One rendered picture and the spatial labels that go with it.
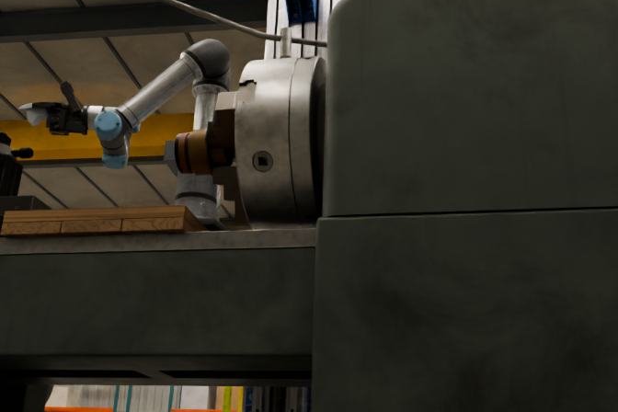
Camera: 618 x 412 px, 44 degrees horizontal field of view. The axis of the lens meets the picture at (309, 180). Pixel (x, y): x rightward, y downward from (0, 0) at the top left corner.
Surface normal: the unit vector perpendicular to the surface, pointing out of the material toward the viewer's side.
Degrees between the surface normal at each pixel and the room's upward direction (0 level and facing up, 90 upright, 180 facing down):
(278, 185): 137
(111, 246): 90
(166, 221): 90
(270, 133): 108
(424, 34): 90
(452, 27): 90
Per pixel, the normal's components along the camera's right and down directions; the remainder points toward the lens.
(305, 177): -0.15, 0.37
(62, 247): -0.18, -0.39
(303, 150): -0.18, 0.07
